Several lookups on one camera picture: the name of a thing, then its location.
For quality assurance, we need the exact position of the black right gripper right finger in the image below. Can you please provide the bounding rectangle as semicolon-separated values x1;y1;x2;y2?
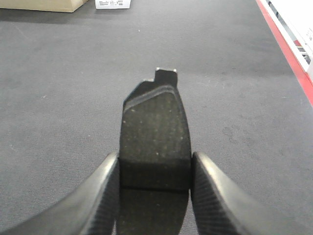
191;152;293;235

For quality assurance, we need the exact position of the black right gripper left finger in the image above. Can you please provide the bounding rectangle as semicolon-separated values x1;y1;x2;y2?
3;152;119;235

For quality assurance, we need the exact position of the grey brake pad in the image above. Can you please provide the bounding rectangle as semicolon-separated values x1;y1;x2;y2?
116;68;191;235

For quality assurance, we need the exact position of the small white box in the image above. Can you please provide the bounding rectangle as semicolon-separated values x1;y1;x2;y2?
95;0;131;9

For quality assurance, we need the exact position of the brown cardboard box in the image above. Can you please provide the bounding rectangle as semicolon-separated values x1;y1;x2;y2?
0;0;88;13

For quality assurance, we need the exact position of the red conveyor side rail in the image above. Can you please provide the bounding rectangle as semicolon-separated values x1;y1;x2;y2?
256;0;313;106

